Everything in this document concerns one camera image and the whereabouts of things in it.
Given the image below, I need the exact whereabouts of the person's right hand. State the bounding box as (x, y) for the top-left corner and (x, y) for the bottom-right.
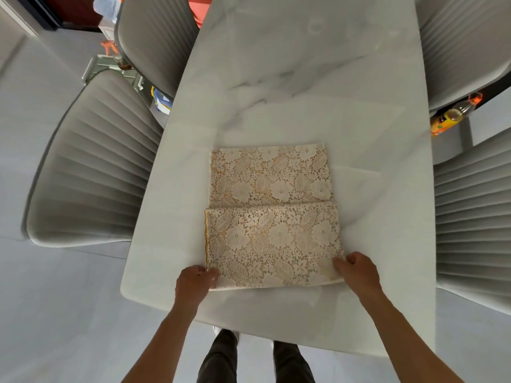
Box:
(332, 252), (383, 303)

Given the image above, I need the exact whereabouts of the person's left hand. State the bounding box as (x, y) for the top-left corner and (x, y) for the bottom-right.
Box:
(174, 265), (220, 307)

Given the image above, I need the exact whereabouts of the cream lace floral cloth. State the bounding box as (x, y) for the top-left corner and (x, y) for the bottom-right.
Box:
(204, 143), (345, 292)

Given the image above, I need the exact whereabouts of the person's left forearm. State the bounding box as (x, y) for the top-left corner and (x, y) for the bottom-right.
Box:
(122, 301), (200, 383)

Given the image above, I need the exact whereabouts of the person's right forearm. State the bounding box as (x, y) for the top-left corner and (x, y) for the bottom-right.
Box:
(361, 293), (465, 383)

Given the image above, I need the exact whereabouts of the person's left leg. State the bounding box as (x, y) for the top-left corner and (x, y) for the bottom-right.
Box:
(196, 329), (239, 383)

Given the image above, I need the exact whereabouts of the person's leg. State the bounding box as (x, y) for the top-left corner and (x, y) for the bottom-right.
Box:
(273, 341), (316, 383)
(196, 329), (239, 383)

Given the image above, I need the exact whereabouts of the person's right leg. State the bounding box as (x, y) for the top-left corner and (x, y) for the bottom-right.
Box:
(273, 341), (316, 383)

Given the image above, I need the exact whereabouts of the grey ribbed upholstered chair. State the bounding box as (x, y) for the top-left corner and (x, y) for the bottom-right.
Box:
(25, 69), (164, 248)
(115, 0), (200, 99)
(433, 127), (511, 315)
(415, 0), (511, 112)

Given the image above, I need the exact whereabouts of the white marble table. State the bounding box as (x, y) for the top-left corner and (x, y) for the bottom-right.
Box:
(120, 0), (438, 357)

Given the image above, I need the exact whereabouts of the blue and yellow packet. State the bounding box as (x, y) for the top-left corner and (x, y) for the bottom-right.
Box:
(150, 86), (173, 114)

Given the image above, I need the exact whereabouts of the orange juice bottle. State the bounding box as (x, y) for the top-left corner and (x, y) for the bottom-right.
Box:
(430, 93), (484, 136)

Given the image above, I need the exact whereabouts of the glass side table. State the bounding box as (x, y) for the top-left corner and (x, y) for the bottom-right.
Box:
(82, 54), (145, 92)

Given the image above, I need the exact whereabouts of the orange plastic object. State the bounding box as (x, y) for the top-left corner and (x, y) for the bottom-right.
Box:
(188, 0), (215, 29)

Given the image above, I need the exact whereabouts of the dark wooden cabinet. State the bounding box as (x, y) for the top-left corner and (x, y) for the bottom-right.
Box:
(22, 0), (105, 33)

